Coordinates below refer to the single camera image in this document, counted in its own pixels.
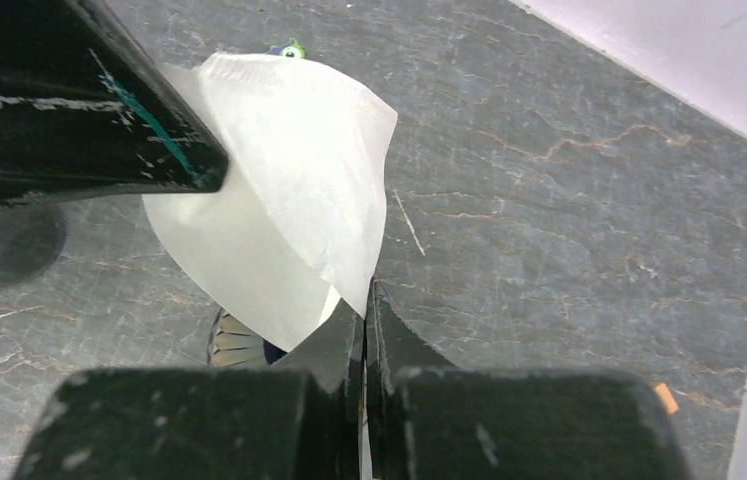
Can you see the green monster block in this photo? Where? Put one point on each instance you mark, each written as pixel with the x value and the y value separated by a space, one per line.
pixel 290 49

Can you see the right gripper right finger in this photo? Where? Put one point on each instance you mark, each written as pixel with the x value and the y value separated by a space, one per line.
pixel 430 419

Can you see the blue glass dripper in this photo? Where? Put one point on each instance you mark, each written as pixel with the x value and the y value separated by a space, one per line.
pixel 233 345

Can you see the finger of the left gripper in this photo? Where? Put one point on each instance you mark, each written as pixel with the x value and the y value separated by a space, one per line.
pixel 85 112

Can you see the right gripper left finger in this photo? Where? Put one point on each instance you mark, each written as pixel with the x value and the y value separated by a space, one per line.
pixel 297 419

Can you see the small wooden cube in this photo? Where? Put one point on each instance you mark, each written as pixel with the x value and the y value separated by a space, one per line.
pixel 666 396

